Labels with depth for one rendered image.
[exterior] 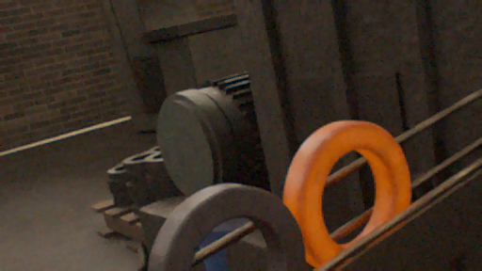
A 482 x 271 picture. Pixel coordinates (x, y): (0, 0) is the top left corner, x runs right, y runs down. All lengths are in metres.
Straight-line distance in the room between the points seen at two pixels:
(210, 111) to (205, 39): 3.32
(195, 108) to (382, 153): 1.32
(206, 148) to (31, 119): 5.00
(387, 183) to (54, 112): 6.30
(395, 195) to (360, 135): 0.10
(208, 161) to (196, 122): 0.13
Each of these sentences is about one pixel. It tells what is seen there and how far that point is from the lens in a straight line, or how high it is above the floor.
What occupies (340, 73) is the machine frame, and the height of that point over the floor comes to 0.74.
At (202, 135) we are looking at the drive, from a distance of 2.03.
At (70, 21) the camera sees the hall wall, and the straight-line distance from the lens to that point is 7.12.
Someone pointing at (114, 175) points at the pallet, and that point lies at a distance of 3.01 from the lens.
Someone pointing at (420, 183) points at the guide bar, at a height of 0.62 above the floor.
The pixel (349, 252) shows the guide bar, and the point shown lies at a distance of 0.75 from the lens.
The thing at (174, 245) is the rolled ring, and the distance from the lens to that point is 0.63.
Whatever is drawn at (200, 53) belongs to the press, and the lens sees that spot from 5.29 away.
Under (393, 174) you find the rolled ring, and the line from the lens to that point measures 0.82.
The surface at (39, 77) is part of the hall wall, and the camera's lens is 6.96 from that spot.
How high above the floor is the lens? 0.90
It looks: 14 degrees down
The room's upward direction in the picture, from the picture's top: 12 degrees counter-clockwise
